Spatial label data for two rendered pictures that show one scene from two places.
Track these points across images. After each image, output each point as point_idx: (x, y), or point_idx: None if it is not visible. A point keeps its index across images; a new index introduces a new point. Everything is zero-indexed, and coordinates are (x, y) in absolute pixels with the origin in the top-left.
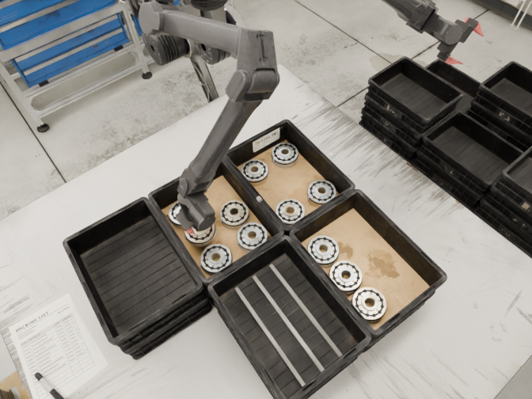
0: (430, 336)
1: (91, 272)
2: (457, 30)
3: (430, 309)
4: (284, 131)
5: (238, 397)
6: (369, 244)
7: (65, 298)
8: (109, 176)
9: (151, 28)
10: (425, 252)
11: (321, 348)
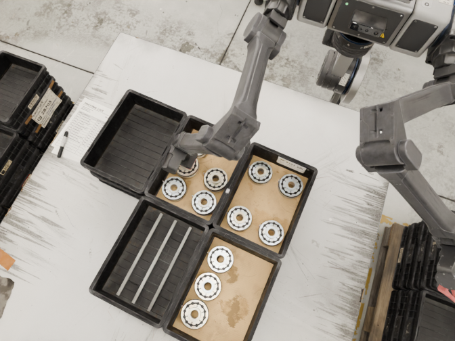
0: None
1: (127, 118)
2: (453, 283)
3: None
4: (309, 173)
5: (106, 254)
6: (248, 291)
7: None
8: (212, 76)
9: (245, 34)
10: (280, 340)
11: (148, 293)
